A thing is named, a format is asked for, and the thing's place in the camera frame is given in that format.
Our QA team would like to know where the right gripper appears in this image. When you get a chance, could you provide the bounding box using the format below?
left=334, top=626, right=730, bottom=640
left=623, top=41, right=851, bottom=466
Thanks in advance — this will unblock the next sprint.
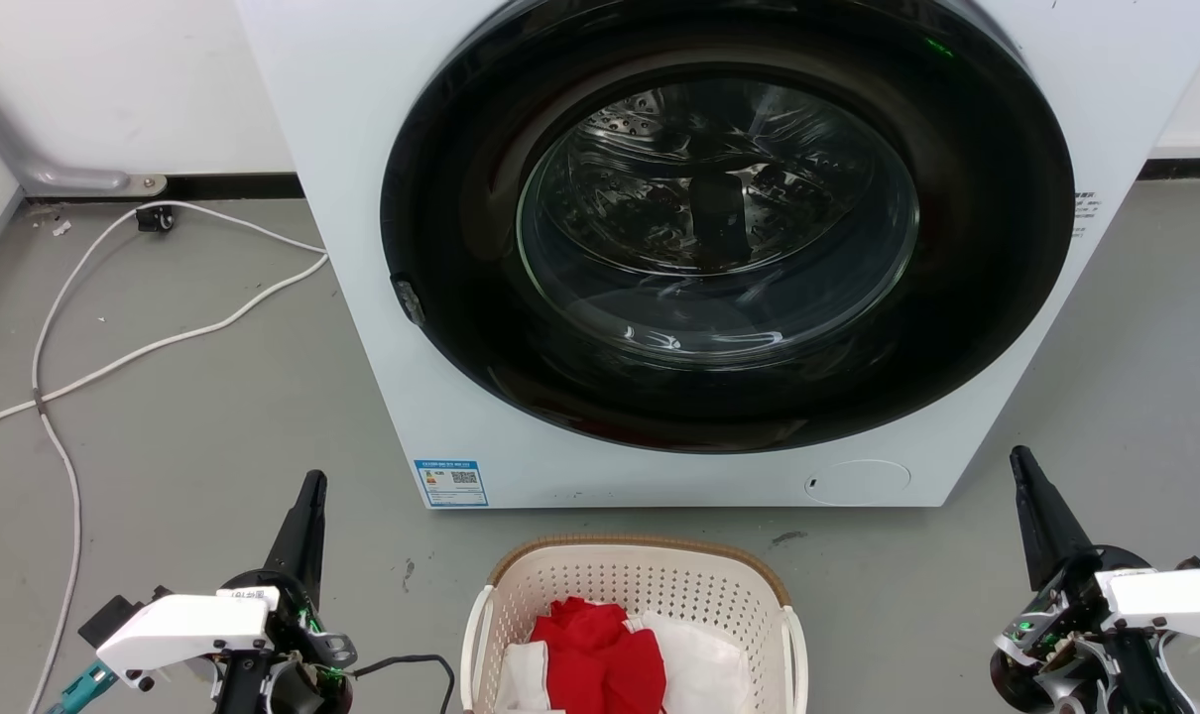
left=990, top=446, right=1161, bottom=714

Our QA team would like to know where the red garment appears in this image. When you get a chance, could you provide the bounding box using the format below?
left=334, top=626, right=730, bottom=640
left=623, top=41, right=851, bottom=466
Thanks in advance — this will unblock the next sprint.
left=530, top=596, right=668, bottom=714

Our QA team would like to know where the large white garment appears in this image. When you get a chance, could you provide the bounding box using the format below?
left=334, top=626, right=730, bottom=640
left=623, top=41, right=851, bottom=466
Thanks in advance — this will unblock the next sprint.
left=628, top=609, right=752, bottom=714

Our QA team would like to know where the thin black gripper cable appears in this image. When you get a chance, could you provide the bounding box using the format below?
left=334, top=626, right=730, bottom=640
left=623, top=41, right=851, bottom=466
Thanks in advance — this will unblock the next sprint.
left=346, top=654, right=458, bottom=714

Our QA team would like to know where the white perforated laundry basket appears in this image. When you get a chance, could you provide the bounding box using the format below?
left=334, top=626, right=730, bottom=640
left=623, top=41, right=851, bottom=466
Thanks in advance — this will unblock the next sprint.
left=459, top=535, right=810, bottom=714

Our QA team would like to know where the teal cable connector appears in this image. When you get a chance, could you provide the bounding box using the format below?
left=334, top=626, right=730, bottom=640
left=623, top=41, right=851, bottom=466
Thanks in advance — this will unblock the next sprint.
left=45, top=661, right=121, bottom=714

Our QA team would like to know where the small white garment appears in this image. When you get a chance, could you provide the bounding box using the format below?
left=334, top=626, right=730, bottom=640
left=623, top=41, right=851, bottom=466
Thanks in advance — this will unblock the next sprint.
left=495, top=640, right=565, bottom=714

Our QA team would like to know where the white front-load washing machine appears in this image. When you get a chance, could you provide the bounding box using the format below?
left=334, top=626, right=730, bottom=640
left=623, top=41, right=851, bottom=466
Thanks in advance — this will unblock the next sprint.
left=235, top=0, right=1200, bottom=510

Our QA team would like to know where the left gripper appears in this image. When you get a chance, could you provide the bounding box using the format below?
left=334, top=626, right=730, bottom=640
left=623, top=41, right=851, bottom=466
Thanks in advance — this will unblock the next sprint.
left=211, top=471, right=359, bottom=714

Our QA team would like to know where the round black washing machine door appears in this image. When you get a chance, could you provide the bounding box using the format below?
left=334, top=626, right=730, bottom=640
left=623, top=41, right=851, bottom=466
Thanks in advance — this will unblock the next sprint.
left=380, top=0, right=1077, bottom=454

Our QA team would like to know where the round white filter cover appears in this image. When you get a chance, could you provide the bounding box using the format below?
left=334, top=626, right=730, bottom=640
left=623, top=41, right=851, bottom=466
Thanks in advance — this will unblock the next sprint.
left=804, top=458, right=912, bottom=507

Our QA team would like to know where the blue energy label sticker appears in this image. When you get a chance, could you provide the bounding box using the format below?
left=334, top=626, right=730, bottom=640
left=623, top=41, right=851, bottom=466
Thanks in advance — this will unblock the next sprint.
left=414, top=458, right=489, bottom=509

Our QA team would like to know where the thick white power cable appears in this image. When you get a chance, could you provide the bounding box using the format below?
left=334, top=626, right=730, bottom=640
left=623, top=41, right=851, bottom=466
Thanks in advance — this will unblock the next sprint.
left=0, top=253, right=330, bottom=439

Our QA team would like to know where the thin white cable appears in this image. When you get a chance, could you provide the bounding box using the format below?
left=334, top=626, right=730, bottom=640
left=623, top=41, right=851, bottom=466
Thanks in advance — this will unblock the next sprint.
left=27, top=201, right=327, bottom=714

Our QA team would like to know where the grey wall pipe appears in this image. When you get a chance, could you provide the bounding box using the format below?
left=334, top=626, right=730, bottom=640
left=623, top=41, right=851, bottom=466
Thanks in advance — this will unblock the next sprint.
left=0, top=61, right=168, bottom=197

